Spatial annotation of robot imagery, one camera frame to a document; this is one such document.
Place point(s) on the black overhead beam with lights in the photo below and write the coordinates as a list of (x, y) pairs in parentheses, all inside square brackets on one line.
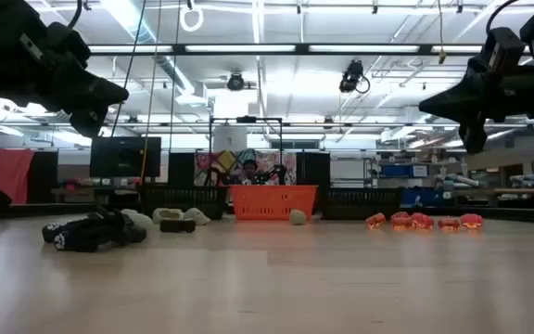
[(179, 49)]

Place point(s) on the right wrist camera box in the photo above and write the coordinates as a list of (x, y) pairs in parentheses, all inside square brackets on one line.
[(503, 51)]

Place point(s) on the whiteboard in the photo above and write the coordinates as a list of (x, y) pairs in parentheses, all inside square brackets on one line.
[(347, 171)]

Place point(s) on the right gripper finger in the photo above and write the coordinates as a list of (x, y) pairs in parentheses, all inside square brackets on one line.
[(454, 104), (474, 137)]

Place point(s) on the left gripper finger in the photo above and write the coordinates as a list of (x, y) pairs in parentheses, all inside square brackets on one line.
[(90, 123), (109, 95)]

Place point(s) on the white cylinder tank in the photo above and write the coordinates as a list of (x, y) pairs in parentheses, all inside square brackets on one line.
[(230, 139)]

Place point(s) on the blue storage bin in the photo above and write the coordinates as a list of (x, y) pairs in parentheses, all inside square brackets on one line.
[(397, 170)]

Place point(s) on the black slotted plastic basket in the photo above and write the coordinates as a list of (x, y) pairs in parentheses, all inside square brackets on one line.
[(179, 199), (362, 203)]

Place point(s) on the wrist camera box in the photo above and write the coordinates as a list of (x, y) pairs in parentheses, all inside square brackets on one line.
[(503, 51), (58, 44)]

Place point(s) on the wooden workbench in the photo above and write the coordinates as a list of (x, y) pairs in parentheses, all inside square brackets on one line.
[(526, 190)]

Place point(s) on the orange slotted plastic basket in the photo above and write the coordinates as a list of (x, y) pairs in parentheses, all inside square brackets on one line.
[(271, 201)]

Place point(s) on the colourful patterned poster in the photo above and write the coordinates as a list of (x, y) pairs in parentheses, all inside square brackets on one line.
[(225, 160)]

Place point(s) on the red hanging cloth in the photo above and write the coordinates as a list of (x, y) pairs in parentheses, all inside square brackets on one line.
[(11, 174)]

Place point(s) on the black metal frame stand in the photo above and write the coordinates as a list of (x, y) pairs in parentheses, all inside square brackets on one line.
[(246, 119)]

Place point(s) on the person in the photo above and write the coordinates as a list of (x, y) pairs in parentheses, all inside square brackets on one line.
[(250, 169)]

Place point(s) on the black monitor screen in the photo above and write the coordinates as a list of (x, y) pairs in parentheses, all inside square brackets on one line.
[(125, 158)]

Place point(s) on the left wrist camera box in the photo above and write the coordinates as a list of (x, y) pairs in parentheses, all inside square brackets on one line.
[(58, 44)]

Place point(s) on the round black ceiling fixture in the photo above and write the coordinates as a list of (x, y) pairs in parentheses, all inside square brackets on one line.
[(235, 82)]

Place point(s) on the black partition panel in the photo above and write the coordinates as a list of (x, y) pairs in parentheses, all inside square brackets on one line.
[(181, 169), (313, 169), (44, 176)]

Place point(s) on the black aluminium table frame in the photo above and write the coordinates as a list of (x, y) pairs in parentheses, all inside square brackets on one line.
[(503, 212)]

